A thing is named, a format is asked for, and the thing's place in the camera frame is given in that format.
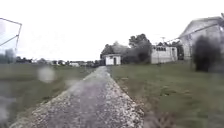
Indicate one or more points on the large pale building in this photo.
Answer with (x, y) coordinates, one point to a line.
(203, 33)

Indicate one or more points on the green grass field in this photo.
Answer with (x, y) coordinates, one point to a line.
(26, 87)
(173, 90)

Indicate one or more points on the metal frame structure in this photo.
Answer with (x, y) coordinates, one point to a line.
(13, 22)

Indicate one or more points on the distant row of buildings and trees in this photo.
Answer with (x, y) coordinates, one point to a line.
(73, 64)

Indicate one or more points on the grey roofed building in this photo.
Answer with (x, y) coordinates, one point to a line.
(120, 49)

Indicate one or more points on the dark tall bush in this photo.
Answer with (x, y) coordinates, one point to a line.
(141, 55)

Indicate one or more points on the group of trees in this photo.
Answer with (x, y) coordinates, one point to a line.
(140, 40)

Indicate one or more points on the dark round bush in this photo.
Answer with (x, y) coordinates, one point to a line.
(206, 55)

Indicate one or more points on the white low building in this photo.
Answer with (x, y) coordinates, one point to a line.
(163, 56)

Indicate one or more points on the small white hut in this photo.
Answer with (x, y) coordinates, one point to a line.
(110, 60)

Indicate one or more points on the grey gravel path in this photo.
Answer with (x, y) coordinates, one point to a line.
(90, 100)

